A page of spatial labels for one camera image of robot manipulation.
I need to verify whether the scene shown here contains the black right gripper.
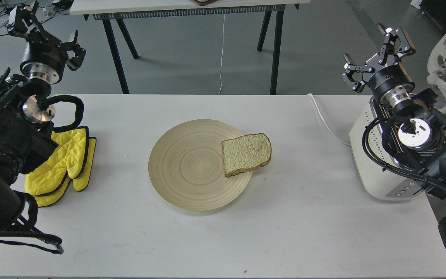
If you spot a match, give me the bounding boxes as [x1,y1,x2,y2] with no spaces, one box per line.
[342,23,416,105]

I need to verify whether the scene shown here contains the yellow quilted oven mitt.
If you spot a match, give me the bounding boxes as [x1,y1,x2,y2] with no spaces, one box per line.
[24,126,89,196]

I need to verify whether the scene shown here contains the white toaster power cable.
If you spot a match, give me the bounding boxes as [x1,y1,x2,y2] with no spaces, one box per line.
[307,93,351,146]

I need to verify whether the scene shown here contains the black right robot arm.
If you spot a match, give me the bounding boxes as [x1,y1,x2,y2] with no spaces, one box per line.
[342,24,446,201]

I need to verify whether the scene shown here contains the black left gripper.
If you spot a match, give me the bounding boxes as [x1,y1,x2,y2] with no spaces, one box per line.
[7,2,86,84]

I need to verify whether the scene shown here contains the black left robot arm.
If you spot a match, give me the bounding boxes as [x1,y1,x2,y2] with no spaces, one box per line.
[0,1,86,254]

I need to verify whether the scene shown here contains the white hanging cable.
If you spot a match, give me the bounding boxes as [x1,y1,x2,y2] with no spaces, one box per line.
[218,14,226,95]

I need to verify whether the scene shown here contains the cream and chrome toaster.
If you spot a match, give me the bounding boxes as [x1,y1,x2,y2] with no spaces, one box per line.
[349,97,423,201]

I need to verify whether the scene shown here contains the slice of bread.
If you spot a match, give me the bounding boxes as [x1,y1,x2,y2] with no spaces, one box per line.
[221,133,272,177]

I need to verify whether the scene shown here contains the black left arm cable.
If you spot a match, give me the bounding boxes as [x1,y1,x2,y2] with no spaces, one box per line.
[41,95,85,133]

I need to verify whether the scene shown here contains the lower yellow oven mitt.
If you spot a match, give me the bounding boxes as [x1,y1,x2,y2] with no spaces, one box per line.
[31,137,97,208]

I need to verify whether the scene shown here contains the round bamboo plate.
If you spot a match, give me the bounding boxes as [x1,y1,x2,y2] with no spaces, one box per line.
[148,119,252,212]

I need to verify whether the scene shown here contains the white table with black legs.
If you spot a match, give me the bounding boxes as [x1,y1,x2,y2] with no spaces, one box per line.
[70,0,306,95]

